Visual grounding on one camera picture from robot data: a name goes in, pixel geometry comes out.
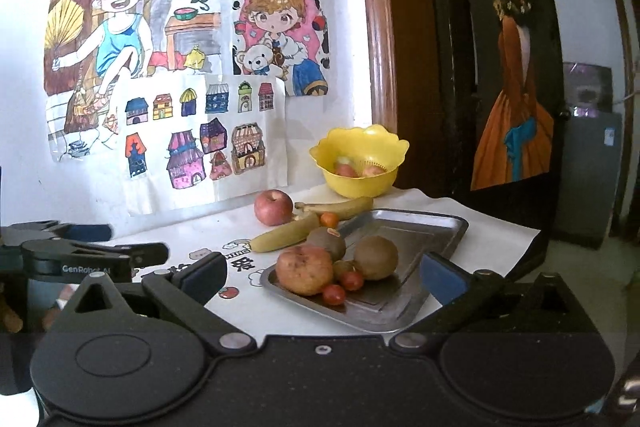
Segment brown kiwi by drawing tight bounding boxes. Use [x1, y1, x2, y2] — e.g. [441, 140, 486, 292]
[306, 227, 346, 261]
[352, 235, 399, 281]

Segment cherry tomato one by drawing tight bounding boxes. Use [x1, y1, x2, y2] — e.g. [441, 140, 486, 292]
[340, 271, 364, 291]

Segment red apple back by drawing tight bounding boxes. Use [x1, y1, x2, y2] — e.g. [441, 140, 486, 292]
[254, 190, 294, 227]

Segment cherry tomato two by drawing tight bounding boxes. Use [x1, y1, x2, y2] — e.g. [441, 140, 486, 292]
[322, 284, 346, 307]

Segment yellow banana front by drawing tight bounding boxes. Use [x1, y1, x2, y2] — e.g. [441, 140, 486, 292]
[250, 212, 320, 254]

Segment yellow banana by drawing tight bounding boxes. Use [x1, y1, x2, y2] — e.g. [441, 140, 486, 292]
[294, 196, 374, 221]
[250, 212, 320, 254]

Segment yellow banana back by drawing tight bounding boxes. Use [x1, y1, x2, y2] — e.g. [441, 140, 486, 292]
[294, 196, 374, 221]

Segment brown kiwi back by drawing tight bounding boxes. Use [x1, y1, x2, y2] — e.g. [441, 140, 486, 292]
[306, 227, 346, 261]

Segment small orange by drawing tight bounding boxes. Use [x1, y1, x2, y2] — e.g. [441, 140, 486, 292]
[320, 212, 340, 229]

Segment metal tray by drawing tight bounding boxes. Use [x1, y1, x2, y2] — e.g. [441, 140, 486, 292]
[260, 208, 469, 333]

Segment houses drawing paper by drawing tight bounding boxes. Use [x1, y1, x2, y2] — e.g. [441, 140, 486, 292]
[114, 69, 288, 216]

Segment fruit pieces in bowl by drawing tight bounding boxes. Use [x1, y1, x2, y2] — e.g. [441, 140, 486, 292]
[333, 156, 386, 178]

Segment yellow plastic bowl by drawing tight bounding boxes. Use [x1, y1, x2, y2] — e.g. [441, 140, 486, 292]
[309, 124, 410, 198]

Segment lady painting black panel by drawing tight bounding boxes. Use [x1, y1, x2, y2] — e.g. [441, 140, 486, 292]
[451, 0, 566, 192]

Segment grey appliance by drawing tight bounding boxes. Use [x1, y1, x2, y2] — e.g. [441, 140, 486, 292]
[554, 62, 623, 249]

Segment boy with fan drawing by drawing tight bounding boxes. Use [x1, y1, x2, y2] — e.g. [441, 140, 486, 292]
[43, 0, 222, 160]

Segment pink girl drawing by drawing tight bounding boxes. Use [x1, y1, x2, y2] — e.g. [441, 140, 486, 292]
[232, 0, 330, 96]

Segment brown wooden door frame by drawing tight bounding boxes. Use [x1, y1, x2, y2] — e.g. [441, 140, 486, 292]
[364, 0, 397, 132]

